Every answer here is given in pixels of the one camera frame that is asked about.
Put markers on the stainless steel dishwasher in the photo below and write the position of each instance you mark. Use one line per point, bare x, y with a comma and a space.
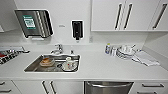
108, 88

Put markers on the black soap dispenser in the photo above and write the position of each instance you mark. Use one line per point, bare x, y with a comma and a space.
77, 29

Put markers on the white cup on plate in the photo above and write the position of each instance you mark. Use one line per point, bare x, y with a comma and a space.
68, 64

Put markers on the blue dish soap bottle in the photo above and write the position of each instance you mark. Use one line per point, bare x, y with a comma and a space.
108, 49

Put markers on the chrome sink faucet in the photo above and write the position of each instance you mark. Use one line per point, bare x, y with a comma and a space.
58, 49

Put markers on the small clear bottle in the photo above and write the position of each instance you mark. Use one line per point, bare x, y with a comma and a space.
113, 51

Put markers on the orange bowl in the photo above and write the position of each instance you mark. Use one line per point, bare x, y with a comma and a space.
46, 62

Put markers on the stack of white plates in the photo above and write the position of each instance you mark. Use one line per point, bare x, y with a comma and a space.
126, 51

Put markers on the white under-sink cabinet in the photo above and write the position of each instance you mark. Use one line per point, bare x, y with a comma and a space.
50, 87

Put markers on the steel paper towel dispenser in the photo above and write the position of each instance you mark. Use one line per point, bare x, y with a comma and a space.
33, 23

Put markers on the steel kitchen sink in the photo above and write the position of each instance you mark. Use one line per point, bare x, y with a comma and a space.
31, 68

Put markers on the dish rack with utensils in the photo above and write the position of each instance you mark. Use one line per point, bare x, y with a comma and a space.
10, 55

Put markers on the white wall outlet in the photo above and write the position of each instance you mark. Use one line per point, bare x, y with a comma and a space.
91, 39

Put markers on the white upper wall cabinet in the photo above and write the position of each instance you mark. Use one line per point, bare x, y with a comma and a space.
130, 15

